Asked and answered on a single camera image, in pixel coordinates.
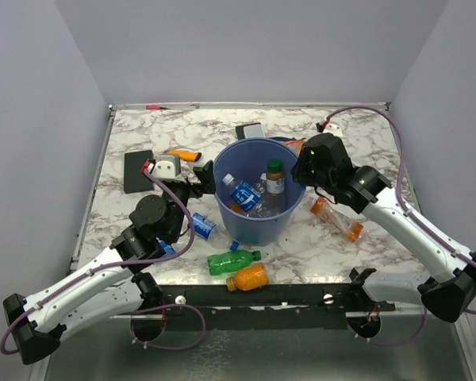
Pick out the orange snack wrapper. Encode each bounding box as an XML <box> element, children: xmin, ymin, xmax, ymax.
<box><xmin>283</xmin><ymin>140</ymin><xmax>305</xmax><ymax>156</ymax></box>

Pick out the crushed pepsi bottle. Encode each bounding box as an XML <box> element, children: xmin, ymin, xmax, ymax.
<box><xmin>192</xmin><ymin>213</ymin><xmax>217</xmax><ymax>241</ymax></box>
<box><xmin>153</xmin><ymin>238</ymin><xmax>176</xmax><ymax>259</ymax></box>

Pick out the blue label water bottle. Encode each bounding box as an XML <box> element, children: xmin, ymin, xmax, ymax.
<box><xmin>222</xmin><ymin>174</ymin><xmax>261</xmax><ymax>213</ymax></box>

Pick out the brown coffee bottle green cap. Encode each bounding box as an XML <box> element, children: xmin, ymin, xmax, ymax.
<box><xmin>266</xmin><ymin>159</ymin><xmax>286</xmax><ymax>214</ymax></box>

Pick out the blue plastic bin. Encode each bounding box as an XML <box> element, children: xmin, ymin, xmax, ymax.
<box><xmin>213</xmin><ymin>138</ymin><xmax>305</xmax><ymax>246</ymax></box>

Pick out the large clear water bottle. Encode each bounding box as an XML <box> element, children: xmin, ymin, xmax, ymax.
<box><xmin>246</xmin><ymin>173</ymin><xmax>281</xmax><ymax>218</ymax></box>

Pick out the orange label crushed bottle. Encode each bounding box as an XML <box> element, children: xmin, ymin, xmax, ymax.
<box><xmin>309</xmin><ymin>196</ymin><xmax>363</xmax><ymax>242</ymax></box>

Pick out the green plastic bottle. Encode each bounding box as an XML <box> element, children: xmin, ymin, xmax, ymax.
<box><xmin>207</xmin><ymin>249</ymin><xmax>262</xmax><ymax>275</ymax></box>

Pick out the orange juice bottle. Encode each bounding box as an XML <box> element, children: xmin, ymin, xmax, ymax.
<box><xmin>226</xmin><ymin>263</ymin><xmax>269</xmax><ymax>292</ymax></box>

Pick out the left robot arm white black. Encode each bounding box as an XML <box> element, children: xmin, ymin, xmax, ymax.
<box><xmin>0</xmin><ymin>155</ymin><xmax>216</xmax><ymax>365</ymax></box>

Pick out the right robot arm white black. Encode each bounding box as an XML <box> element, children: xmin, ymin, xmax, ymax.
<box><xmin>291</xmin><ymin>133</ymin><xmax>476</xmax><ymax>322</ymax></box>

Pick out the orange utility knife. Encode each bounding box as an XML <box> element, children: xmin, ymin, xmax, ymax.
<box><xmin>167</xmin><ymin>149</ymin><xmax>202</xmax><ymax>163</ymax></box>

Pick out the black flat box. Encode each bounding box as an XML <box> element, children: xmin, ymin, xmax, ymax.
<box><xmin>123</xmin><ymin>150</ymin><xmax>155</xmax><ymax>194</ymax></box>

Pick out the white device on black tray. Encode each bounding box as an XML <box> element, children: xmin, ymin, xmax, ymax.
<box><xmin>235</xmin><ymin>123</ymin><xmax>266</xmax><ymax>140</ymax></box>

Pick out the loose blue bottle cap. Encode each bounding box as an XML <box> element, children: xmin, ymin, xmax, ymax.
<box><xmin>229</xmin><ymin>241</ymin><xmax>240</xmax><ymax>251</ymax></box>

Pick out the black base bar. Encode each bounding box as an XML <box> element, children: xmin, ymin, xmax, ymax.
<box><xmin>161</xmin><ymin>283</ymin><xmax>376</xmax><ymax>330</ymax></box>

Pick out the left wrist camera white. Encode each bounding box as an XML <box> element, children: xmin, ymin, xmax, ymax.
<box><xmin>142</xmin><ymin>154</ymin><xmax>183</xmax><ymax>182</ymax></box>

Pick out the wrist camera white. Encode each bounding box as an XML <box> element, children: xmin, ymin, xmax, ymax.
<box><xmin>142</xmin><ymin>154</ymin><xmax>183</xmax><ymax>182</ymax></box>
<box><xmin>316</xmin><ymin>121</ymin><xmax>344</xmax><ymax>137</ymax></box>

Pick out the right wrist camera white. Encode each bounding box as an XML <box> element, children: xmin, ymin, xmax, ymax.
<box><xmin>316</xmin><ymin>121</ymin><xmax>344</xmax><ymax>137</ymax></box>

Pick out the red marker on rail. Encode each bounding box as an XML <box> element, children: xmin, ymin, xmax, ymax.
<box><xmin>145</xmin><ymin>104</ymin><xmax>170</xmax><ymax>110</ymax></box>

